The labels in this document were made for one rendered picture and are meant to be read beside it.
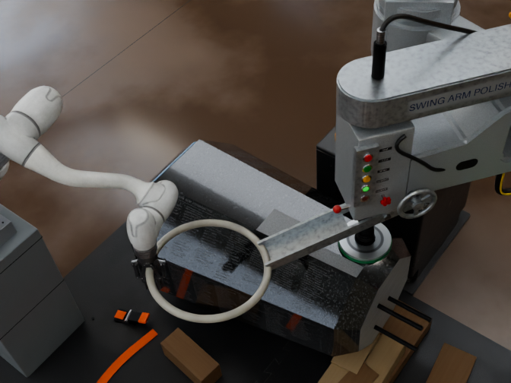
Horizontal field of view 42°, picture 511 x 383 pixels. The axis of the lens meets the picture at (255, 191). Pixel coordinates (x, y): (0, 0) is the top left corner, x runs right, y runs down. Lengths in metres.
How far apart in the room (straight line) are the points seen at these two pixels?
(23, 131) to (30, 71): 2.91
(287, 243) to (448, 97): 0.90
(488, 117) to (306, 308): 1.05
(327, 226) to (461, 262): 1.29
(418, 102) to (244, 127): 2.43
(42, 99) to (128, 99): 2.34
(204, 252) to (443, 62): 1.35
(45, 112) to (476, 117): 1.51
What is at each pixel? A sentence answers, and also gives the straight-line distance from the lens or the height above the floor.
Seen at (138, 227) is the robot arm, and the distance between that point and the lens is 2.41.
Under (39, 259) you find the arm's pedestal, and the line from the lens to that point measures 3.21.
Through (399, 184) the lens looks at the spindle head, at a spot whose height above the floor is 1.26.
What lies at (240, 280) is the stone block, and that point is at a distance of 2.91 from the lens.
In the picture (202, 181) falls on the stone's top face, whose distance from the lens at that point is 3.07.
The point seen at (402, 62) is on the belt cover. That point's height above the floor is 1.67.
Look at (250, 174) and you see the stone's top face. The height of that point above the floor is 0.80.
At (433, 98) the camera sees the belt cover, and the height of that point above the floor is 1.63.
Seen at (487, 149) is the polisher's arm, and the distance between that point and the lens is 2.51.
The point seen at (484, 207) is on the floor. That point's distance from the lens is 4.08.
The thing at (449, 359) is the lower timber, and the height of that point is 0.09.
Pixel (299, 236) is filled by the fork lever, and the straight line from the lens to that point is 2.69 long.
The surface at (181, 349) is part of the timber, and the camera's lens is 3.36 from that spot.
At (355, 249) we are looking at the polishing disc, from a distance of 2.75.
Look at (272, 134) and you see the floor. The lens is 4.40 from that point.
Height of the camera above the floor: 3.05
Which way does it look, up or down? 49 degrees down
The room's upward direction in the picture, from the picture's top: 6 degrees counter-clockwise
